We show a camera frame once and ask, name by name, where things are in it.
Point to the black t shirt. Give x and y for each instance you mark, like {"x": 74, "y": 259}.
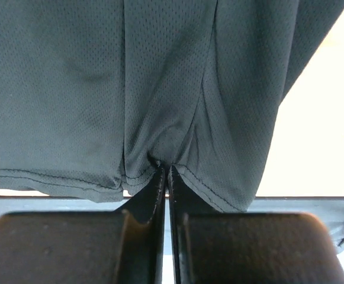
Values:
{"x": 96, "y": 95}

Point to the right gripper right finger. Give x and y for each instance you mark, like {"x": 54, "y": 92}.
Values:
{"x": 214, "y": 247}

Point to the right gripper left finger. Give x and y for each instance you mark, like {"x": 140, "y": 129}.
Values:
{"x": 120, "y": 246}

